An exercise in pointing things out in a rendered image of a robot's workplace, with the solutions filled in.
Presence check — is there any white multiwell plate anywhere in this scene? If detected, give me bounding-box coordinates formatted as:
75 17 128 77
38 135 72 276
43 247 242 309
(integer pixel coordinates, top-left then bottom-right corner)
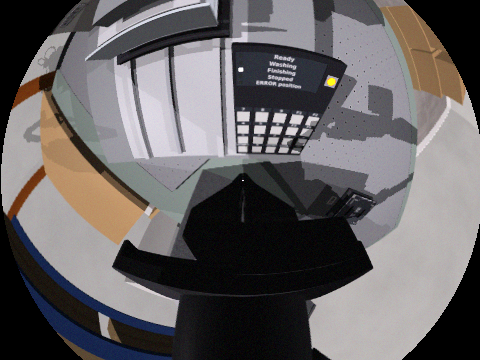
132 0 218 49

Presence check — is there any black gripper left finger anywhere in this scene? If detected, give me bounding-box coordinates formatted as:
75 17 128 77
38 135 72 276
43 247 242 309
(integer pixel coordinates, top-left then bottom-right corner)
187 173 243 222

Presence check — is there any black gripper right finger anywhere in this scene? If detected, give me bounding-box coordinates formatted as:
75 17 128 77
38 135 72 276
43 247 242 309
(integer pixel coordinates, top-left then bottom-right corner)
243 173 298 222

